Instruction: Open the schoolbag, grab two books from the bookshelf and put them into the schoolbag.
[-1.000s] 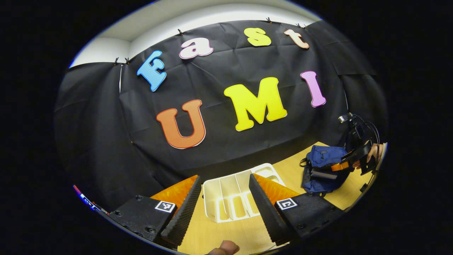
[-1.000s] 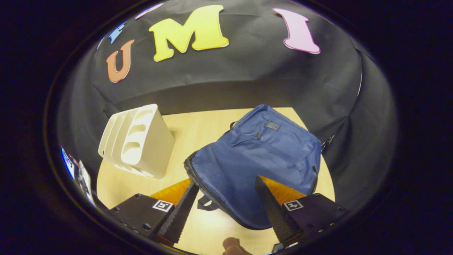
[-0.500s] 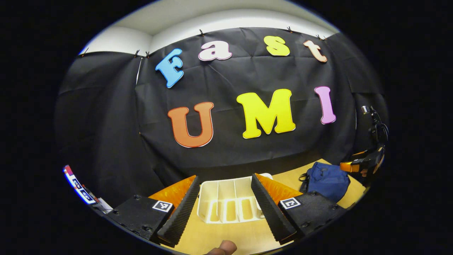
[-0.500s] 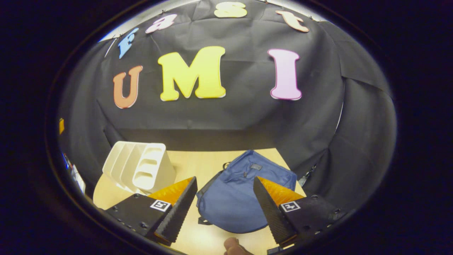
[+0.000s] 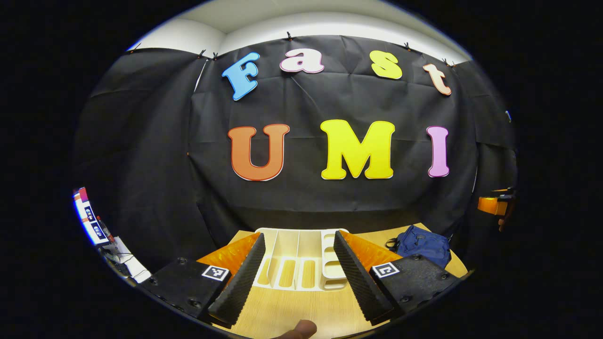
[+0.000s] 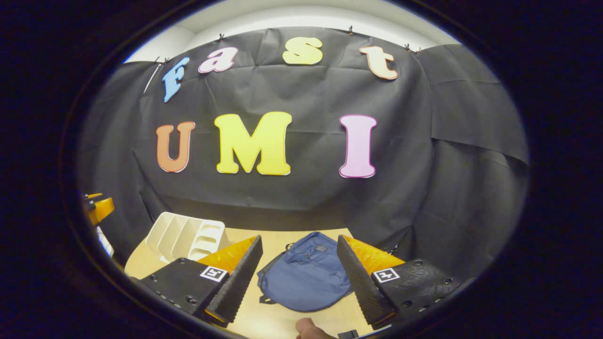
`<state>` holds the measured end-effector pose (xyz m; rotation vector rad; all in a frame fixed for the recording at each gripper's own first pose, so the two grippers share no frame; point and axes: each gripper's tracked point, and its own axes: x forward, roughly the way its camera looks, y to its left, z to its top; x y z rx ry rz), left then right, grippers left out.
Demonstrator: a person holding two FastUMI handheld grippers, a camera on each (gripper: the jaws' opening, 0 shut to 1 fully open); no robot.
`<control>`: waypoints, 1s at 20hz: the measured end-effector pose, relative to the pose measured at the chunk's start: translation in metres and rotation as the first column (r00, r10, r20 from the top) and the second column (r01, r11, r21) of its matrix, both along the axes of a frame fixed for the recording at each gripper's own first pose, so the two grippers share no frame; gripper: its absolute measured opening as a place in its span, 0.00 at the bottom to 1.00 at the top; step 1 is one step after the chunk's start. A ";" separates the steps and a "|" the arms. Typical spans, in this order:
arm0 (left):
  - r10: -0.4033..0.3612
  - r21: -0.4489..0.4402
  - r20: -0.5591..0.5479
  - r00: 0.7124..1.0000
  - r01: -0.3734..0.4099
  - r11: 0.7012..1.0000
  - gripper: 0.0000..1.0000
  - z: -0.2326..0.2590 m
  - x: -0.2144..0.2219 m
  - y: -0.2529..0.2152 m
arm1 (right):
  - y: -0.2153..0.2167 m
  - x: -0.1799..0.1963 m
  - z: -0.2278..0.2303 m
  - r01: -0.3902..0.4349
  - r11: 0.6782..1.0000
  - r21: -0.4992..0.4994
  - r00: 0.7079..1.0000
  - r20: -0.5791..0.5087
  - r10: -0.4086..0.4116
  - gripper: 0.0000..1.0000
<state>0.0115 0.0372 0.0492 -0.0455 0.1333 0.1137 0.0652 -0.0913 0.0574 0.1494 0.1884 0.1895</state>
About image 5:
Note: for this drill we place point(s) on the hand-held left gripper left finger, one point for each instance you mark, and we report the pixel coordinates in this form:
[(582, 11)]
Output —
[(240, 287)]

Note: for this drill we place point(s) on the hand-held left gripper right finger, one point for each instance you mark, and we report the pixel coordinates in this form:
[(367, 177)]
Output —
[(360, 287)]

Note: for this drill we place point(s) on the blue schoolbag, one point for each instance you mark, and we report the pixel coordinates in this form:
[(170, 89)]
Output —
[(424, 245)]

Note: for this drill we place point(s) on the white flat object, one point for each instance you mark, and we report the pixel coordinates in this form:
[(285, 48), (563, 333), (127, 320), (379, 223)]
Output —
[(132, 261)]

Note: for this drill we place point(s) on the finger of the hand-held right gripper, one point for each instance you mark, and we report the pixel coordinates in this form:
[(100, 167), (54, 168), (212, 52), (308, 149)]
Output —
[(489, 206)]

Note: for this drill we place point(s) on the white plastic bookshelf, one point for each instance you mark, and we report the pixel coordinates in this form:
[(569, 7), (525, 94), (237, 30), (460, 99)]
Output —
[(297, 254)]

